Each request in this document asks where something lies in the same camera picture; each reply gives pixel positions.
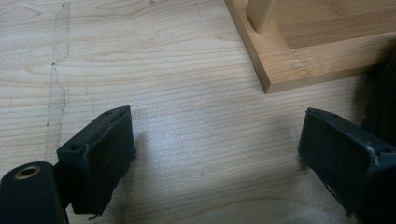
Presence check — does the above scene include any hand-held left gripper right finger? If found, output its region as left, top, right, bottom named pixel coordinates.
left=297, top=107, right=396, bottom=224

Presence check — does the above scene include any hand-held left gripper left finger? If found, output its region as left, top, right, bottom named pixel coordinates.
left=56, top=105, right=137, bottom=217

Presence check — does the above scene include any wooden shoe rack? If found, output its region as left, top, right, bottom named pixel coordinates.
left=223, top=0, right=396, bottom=94

